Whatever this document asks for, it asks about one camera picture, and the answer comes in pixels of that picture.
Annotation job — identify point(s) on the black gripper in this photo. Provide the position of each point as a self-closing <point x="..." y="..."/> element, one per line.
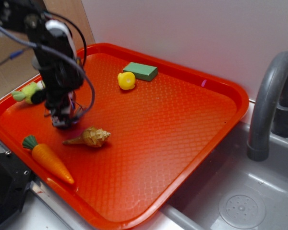
<point x="61" y="80"/>

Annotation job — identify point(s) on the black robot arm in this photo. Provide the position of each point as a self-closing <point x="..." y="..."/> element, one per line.
<point x="43" y="32"/>

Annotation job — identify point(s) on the green plush frog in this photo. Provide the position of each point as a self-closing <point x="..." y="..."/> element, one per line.
<point x="33" y="93"/>

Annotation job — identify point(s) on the yellow rubber duck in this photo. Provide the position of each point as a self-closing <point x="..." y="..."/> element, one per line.
<point x="126" y="80"/>

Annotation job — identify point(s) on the tan conch seashell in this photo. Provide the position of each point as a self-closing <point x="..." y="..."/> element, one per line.
<point x="91" y="137"/>

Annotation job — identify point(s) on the orange toy carrot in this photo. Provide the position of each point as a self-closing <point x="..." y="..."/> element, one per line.
<point x="47" y="158"/>

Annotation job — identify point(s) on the green rectangular block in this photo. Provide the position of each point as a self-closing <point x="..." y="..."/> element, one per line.
<point x="142" y="71"/>

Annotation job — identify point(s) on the red plastic tray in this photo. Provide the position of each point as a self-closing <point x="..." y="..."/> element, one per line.
<point x="160" y="133"/>

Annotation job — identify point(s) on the grey toy sink basin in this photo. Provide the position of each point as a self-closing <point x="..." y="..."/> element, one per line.
<point x="228" y="191"/>

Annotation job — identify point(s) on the dark grey toy faucet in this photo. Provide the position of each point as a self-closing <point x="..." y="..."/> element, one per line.
<point x="270" y="113"/>

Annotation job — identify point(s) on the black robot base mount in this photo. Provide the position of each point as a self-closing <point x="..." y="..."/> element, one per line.
<point x="15" y="179"/>

